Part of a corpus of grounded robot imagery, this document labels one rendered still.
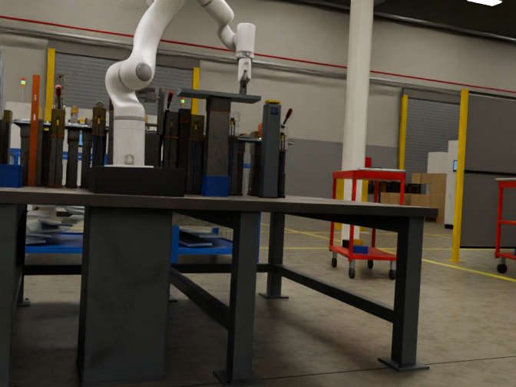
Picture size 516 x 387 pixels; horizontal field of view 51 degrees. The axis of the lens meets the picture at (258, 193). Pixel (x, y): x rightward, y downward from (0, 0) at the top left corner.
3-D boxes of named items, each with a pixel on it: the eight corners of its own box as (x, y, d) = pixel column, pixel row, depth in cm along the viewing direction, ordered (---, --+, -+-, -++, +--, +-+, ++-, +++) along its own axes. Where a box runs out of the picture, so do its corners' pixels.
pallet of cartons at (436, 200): (460, 223, 1528) (463, 174, 1526) (438, 222, 1494) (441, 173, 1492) (429, 219, 1637) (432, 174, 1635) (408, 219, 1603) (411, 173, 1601)
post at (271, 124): (272, 198, 263) (277, 107, 263) (277, 198, 256) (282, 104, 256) (257, 197, 261) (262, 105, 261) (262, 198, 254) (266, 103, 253)
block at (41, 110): (41, 186, 251) (45, 107, 250) (41, 186, 247) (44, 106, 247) (33, 186, 250) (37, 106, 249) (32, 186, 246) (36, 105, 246)
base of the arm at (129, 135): (155, 168, 208) (155, 119, 208) (103, 167, 203) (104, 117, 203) (151, 169, 227) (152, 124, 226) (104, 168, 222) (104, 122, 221)
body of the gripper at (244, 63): (254, 55, 251) (253, 80, 251) (250, 61, 261) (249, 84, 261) (238, 54, 249) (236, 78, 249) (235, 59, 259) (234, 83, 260)
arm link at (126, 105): (123, 118, 206) (124, 54, 206) (100, 121, 220) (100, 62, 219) (150, 121, 214) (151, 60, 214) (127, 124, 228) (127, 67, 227)
